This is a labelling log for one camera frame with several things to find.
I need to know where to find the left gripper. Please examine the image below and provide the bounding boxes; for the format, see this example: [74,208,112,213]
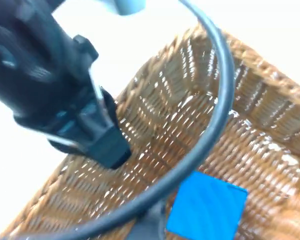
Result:
[0,0,101,137]

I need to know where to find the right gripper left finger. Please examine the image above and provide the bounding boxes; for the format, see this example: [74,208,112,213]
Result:
[76,85,132,170]

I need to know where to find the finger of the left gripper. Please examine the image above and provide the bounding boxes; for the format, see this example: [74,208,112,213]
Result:
[13,116,91,157]

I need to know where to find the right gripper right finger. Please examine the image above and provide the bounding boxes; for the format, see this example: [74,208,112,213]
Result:
[133,199,171,240]

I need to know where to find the blue cube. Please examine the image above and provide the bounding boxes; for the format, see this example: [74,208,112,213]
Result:
[166,171,249,240]

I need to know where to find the brown wicker basket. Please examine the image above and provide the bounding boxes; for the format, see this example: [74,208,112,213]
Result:
[0,24,300,240]

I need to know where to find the black cable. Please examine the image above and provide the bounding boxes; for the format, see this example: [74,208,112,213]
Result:
[0,0,237,240]

